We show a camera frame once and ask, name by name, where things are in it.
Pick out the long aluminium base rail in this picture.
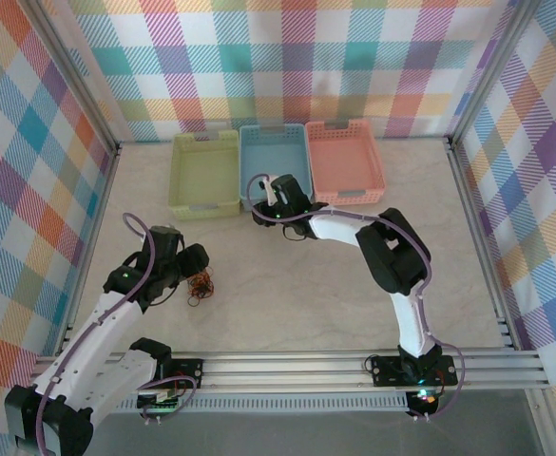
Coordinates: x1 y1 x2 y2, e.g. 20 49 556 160
32 349 552 393

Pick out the black cable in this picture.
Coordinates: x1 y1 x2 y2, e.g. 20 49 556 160
189 273 216 300

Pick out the grey slotted cable duct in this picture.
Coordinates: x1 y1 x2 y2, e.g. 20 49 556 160
86 396 410 415

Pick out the pink perforated plastic basket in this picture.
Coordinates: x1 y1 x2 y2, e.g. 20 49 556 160
304 119 387 208

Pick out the aluminium side rail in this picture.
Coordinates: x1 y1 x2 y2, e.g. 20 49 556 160
56 142 123 357
446 135 521 351

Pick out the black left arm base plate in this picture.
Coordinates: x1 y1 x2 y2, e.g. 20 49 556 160
170 358 205 389

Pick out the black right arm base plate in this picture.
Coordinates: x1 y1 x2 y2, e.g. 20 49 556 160
371 353 454 387

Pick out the blue perforated plastic basket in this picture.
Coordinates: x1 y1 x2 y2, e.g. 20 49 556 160
238 123 315 213

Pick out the yellow-green perforated plastic basket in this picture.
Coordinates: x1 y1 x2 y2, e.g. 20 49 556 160
166 130 241 220

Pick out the small controller circuit board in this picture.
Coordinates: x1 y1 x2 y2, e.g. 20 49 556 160
137 387 183 417
406 388 439 410

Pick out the aluminium frame post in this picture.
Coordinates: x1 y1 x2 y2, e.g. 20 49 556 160
29 0 122 158
446 0 533 148

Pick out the orange cable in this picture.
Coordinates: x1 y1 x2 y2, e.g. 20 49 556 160
185 270 218 308

